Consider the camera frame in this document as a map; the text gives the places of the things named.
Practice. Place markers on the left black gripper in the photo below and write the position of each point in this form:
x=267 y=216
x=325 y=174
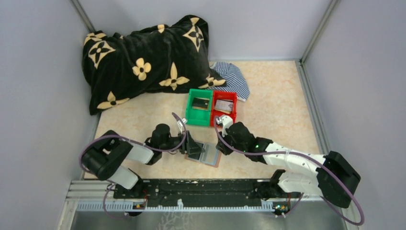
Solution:
x=192 y=146

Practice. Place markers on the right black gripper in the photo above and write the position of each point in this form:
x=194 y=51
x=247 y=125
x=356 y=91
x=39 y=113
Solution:
x=222 y=137

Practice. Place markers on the pink leather card holder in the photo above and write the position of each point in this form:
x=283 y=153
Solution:
x=210 y=155

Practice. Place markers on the black VIP card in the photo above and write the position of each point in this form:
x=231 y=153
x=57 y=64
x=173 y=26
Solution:
x=200 y=103

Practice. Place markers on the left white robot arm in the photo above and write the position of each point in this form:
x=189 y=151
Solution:
x=104 y=156

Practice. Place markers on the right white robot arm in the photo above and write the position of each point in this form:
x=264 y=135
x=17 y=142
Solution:
x=330 y=176

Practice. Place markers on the silver VIP card stack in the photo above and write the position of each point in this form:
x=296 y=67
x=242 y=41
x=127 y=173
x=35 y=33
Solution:
x=225 y=106

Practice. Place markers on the green plastic bin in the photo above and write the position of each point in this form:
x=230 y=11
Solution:
x=196 y=115

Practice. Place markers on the blue striped cloth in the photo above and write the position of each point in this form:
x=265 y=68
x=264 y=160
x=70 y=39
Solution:
x=235 y=81

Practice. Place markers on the black floral blanket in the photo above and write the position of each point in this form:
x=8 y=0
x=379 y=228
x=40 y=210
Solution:
x=161 y=58

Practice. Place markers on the white toothed cable rail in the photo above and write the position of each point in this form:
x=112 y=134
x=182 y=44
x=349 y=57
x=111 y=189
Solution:
x=128 y=206

